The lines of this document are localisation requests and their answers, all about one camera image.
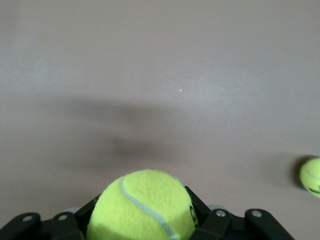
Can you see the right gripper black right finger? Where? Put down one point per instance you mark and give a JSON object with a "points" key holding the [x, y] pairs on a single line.
{"points": [[225, 227]]}

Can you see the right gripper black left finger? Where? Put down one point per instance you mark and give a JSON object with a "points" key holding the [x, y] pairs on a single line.
{"points": [[62, 227]]}

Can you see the yellow tennis ball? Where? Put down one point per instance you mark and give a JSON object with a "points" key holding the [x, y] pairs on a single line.
{"points": [[311, 177], [140, 207]]}

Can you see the brown table mat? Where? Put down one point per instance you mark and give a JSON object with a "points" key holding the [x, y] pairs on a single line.
{"points": [[160, 62]]}

